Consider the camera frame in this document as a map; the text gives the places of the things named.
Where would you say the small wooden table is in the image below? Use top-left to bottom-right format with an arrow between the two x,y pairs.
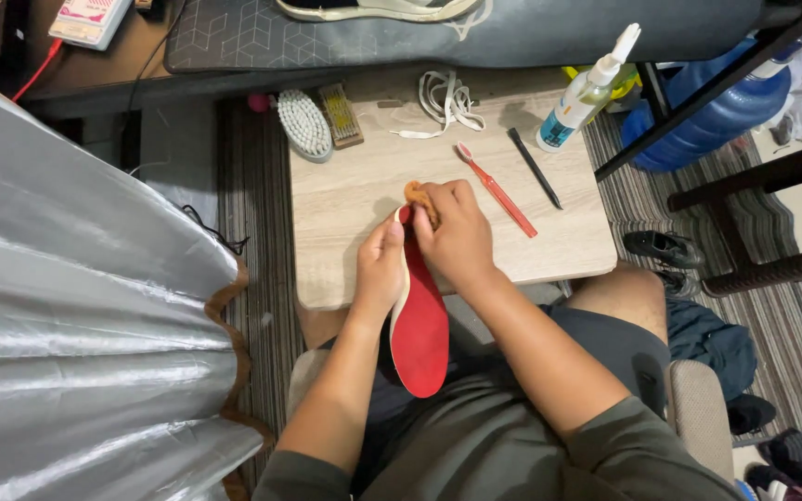
288,87 -> 619,312

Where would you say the brown cleaning cloth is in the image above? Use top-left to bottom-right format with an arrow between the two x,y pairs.
403,180 -> 441,231

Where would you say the wooden brass bristle brush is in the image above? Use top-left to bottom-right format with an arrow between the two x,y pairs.
317,83 -> 365,150

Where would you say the red shoe insole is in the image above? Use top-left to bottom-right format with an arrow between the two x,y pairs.
389,204 -> 451,399

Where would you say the grey patterned desk mat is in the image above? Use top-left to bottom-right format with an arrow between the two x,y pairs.
163,0 -> 802,75

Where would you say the black pen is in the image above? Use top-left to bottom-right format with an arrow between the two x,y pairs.
507,127 -> 564,211

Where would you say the white sneaker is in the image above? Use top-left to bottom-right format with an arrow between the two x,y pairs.
275,0 -> 483,23

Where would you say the blue water jug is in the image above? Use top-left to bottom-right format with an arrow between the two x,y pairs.
621,36 -> 793,173

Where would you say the person's left hand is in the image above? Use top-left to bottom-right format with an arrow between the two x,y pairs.
353,212 -> 407,319

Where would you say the white spray bottle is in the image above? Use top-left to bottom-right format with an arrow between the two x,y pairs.
535,23 -> 642,154

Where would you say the red toothbrush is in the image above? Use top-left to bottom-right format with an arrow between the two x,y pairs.
456,141 -> 539,239

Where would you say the black metal table frame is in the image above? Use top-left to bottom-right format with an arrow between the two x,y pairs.
594,0 -> 802,183

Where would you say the dark blue cloth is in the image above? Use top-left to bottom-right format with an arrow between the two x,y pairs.
666,298 -> 758,403

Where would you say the black sneaker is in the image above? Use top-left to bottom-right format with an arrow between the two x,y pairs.
744,427 -> 802,491

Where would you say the person's right hand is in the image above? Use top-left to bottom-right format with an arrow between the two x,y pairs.
411,180 -> 501,295

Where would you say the striped rug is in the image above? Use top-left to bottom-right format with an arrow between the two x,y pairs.
216,97 -> 802,501

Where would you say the dark wooden chair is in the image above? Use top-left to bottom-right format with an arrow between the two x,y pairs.
667,135 -> 802,299

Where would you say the silver fabric cover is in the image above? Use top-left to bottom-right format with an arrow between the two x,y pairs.
0,64 -> 277,501

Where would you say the black shoe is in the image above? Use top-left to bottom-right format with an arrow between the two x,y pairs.
622,230 -> 706,270

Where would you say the black cable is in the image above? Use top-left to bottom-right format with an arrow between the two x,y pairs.
180,204 -> 251,256

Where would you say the white shoelace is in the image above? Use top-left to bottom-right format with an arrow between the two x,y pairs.
390,70 -> 487,140

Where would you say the yellow green object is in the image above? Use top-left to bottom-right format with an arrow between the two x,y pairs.
561,64 -> 642,112

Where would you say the red cable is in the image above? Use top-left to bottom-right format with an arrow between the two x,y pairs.
11,38 -> 64,104

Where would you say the white bristle brush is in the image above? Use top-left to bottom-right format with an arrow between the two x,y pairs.
276,88 -> 334,164

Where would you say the white pink box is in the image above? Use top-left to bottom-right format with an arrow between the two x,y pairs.
48,0 -> 135,51

